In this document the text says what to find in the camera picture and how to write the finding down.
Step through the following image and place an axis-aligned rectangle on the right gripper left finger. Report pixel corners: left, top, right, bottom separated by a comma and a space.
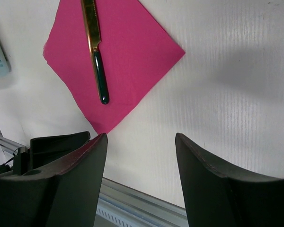
0, 133, 108, 227

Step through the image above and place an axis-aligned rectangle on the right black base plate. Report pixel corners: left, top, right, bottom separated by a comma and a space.
28, 131, 90, 170

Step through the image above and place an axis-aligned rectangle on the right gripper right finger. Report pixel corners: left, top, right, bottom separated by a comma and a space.
175, 133, 284, 227

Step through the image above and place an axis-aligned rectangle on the pink paper napkin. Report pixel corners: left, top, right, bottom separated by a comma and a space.
43, 0, 185, 134

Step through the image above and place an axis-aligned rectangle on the gold knife green handle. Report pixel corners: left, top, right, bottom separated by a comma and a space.
81, 0, 109, 105

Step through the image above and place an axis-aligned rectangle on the aluminium mounting rail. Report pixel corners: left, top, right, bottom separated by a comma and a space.
0, 132, 189, 227

